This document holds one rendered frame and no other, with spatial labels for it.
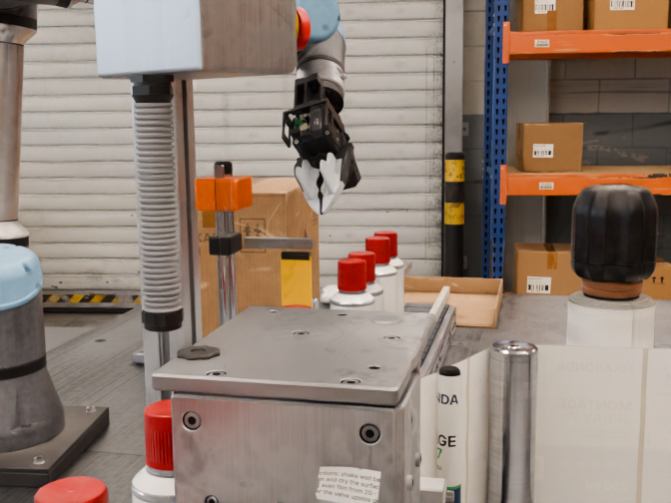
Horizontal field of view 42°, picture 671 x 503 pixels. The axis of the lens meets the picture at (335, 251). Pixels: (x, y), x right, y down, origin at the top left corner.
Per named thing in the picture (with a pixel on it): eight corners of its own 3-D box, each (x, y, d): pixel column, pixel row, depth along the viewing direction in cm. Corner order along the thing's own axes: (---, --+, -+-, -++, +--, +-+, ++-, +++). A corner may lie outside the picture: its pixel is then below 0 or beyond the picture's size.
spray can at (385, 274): (393, 391, 117) (393, 241, 114) (355, 389, 119) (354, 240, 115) (399, 380, 122) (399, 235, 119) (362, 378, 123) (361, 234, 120)
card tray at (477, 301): (495, 328, 170) (495, 308, 169) (363, 322, 176) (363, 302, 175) (502, 295, 199) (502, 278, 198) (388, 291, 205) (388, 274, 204)
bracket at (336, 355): (397, 407, 36) (397, 384, 36) (148, 390, 38) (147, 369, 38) (435, 326, 49) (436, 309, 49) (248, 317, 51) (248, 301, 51)
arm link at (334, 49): (284, 31, 142) (327, 55, 146) (281, 79, 135) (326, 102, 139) (312, -1, 136) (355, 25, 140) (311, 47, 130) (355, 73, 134)
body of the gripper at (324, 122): (279, 142, 123) (283, 82, 130) (305, 179, 129) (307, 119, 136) (329, 128, 120) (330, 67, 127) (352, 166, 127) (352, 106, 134)
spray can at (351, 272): (370, 441, 100) (369, 264, 97) (327, 437, 101) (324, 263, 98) (378, 425, 105) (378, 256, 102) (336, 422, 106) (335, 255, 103)
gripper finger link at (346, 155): (320, 185, 123) (321, 139, 128) (325, 192, 125) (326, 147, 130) (349, 176, 122) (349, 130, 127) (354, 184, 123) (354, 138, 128)
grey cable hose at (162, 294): (174, 333, 72) (163, 74, 69) (135, 331, 73) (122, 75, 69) (191, 323, 75) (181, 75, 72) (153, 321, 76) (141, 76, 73)
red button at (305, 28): (289, 2, 73) (317, 5, 75) (262, 6, 76) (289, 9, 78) (290, 49, 73) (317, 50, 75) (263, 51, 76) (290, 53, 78)
